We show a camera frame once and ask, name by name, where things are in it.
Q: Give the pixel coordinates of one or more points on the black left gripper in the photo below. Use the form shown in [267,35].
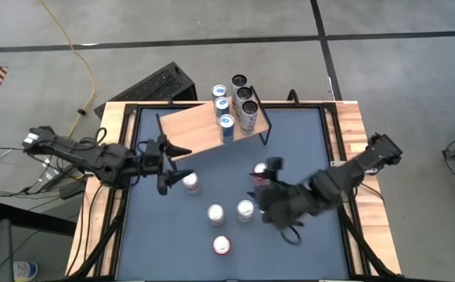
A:
[152,158]

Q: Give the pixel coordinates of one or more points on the white Celsius can palm print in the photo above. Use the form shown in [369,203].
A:
[239,80]

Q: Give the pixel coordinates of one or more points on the red Fanta strawberry can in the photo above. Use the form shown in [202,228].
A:
[221,244]
[259,172]

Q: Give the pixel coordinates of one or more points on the wooden shelf black metal legs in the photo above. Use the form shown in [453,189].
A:
[188,133]

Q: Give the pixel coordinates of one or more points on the blue silver Red Bull can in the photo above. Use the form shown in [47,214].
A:
[222,105]
[227,125]
[219,91]

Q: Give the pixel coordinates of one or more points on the white Celsius Peach Vibe can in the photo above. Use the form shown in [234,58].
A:
[244,94]
[249,111]

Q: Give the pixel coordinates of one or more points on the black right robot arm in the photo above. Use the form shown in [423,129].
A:
[352,168]

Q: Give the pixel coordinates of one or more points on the silver Diet Coke can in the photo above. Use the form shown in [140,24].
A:
[215,213]
[245,209]
[191,182]

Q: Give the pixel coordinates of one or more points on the black table frame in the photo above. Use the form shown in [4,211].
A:
[309,105]

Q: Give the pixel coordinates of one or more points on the black perforated case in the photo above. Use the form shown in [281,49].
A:
[152,88]

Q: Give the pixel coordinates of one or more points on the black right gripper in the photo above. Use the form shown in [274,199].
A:
[289,205]

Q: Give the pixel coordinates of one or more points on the white blue container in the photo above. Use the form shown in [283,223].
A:
[25,271]

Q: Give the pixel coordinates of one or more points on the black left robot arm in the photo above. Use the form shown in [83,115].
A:
[105,162]

